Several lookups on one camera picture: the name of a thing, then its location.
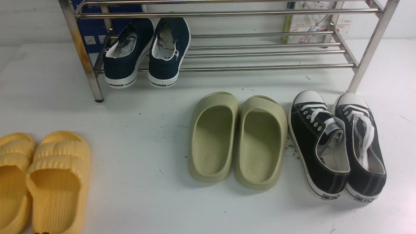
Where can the right olive green slipper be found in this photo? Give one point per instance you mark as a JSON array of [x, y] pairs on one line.
[[261, 145]]

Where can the blue cardboard box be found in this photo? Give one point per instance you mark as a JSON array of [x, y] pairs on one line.
[[94, 31]]

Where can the navy canvas sneaker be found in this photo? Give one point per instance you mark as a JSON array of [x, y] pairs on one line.
[[171, 42], [122, 59]]

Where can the left olive green slipper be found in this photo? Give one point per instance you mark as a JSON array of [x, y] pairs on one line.
[[213, 127]]

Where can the stainless steel shoe rack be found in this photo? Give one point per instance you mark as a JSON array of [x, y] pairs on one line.
[[332, 44]]

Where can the yellow slipper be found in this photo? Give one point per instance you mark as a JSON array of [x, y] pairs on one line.
[[58, 181], [16, 155]]

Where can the right navy canvas sneaker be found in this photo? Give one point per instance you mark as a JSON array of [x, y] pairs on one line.
[[171, 42]]

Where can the olive green slipper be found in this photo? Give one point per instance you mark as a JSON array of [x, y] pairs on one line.
[[261, 145], [213, 127]]

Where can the black canvas sneaker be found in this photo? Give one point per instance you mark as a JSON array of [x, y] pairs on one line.
[[368, 173], [320, 140]]

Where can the right yellow slipper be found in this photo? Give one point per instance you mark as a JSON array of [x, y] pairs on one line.
[[58, 181]]

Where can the left navy canvas sneaker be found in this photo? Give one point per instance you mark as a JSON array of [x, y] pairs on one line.
[[122, 59]]

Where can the left yellow slipper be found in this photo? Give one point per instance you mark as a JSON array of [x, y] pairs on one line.
[[16, 155]]

